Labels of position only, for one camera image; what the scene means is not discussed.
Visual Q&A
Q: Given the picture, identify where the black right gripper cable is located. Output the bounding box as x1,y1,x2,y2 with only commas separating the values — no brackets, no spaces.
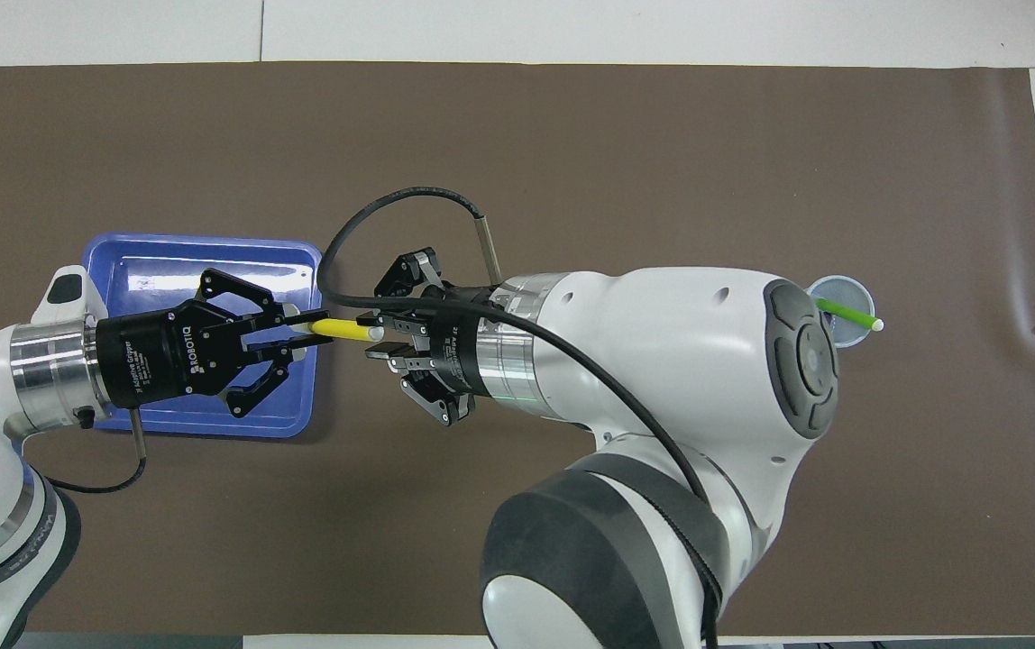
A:
317,187,721,649

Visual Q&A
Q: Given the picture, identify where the pale blue pen cup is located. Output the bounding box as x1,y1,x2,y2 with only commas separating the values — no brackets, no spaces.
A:
806,275,875,350

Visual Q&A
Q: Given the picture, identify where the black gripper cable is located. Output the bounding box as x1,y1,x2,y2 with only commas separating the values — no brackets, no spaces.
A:
44,407,149,495
317,187,721,649

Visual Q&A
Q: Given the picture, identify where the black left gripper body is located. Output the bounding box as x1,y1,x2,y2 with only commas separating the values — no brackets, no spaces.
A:
96,302,243,411

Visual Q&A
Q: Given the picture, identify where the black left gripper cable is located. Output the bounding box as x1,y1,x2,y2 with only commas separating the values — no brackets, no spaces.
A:
44,407,149,495

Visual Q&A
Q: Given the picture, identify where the blue plastic tray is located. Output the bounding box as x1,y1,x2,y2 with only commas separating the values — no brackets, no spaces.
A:
80,233,325,440

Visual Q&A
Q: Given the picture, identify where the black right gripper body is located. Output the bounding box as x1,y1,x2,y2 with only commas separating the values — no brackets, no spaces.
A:
382,287,496,398

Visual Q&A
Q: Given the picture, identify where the brown table mat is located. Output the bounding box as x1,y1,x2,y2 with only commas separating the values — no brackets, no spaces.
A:
0,61,1035,636

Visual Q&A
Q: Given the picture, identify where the yellow marker pen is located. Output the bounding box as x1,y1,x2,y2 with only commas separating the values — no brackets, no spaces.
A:
310,317,385,342

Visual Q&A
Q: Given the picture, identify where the green marker pen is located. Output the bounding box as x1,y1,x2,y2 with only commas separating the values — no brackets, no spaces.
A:
817,299,884,332

